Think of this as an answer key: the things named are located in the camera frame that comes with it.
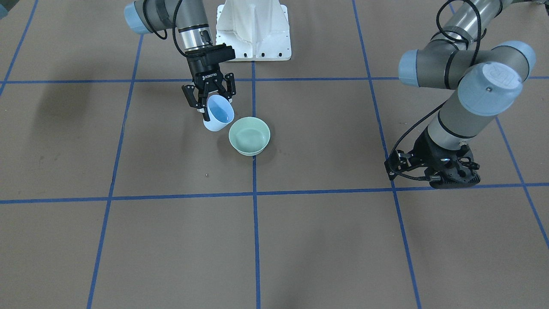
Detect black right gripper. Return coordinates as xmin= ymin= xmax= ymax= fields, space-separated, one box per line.
xmin=181 ymin=58 xmax=236 ymax=121

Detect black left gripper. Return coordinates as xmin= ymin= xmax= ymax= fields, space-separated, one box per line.
xmin=410 ymin=129 xmax=451 ymax=171

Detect light blue plastic cup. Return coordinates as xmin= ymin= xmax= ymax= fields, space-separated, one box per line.
xmin=203 ymin=94 xmax=235 ymax=132

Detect mint green bowl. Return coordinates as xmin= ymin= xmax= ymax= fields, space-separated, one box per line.
xmin=228 ymin=117 xmax=271 ymax=156

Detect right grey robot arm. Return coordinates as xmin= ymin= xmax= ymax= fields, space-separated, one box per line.
xmin=124 ymin=0 xmax=236 ymax=121

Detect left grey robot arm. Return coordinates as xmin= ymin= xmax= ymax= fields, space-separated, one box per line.
xmin=386 ymin=0 xmax=537 ymax=181

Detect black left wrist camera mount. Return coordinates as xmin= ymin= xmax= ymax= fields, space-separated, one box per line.
xmin=424 ymin=143 xmax=480 ymax=188

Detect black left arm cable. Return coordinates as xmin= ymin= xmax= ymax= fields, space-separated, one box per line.
xmin=384 ymin=101 xmax=449 ymax=181

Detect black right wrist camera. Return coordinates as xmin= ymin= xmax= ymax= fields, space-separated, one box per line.
xmin=185 ymin=43 xmax=236 ymax=66

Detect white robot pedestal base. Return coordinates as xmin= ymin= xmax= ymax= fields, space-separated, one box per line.
xmin=216 ymin=0 xmax=292 ymax=61

